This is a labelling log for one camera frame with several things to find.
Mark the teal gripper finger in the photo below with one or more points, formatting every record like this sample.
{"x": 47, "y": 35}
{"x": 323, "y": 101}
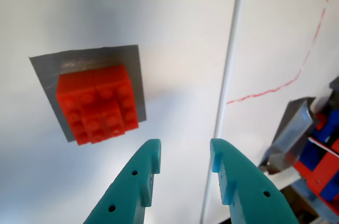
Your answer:
{"x": 127, "y": 192}
{"x": 251, "y": 195}

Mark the red lego cube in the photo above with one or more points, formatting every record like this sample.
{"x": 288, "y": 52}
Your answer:
{"x": 92, "y": 102}

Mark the shiny grey tape piece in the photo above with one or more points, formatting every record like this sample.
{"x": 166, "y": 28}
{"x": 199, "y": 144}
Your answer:
{"x": 291, "y": 134}

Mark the red blue printed object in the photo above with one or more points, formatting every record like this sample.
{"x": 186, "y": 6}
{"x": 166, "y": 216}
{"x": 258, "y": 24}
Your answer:
{"x": 325, "y": 165}

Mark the small grey tape patch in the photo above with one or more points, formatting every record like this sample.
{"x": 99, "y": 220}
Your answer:
{"x": 45, "y": 75}

